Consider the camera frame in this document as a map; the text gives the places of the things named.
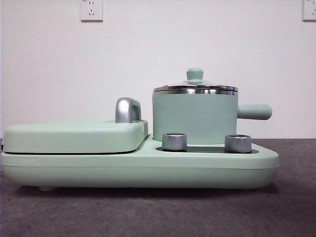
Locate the glass lid with green knob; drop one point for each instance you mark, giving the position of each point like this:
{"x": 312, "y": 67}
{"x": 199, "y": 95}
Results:
{"x": 194, "y": 74}

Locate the silver control knob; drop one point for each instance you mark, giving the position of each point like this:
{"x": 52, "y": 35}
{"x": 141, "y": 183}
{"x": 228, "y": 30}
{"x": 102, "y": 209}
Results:
{"x": 174, "y": 142}
{"x": 238, "y": 143}

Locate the black control panel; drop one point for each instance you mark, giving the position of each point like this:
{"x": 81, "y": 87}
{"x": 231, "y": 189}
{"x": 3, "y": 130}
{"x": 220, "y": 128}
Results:
{"x": 207, "y": 149}

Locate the mint green griddle cover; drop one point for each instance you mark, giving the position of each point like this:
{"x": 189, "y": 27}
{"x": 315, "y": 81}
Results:
{"x": 69, "y": 137}

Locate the mint green breakfast machine base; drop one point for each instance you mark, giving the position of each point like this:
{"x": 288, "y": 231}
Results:
{"x": 74, "y": 170}

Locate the white wall socket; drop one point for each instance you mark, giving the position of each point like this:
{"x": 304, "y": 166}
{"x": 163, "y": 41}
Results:
{"x": 309, "y": 11}
{"x": 91, "y": 11}

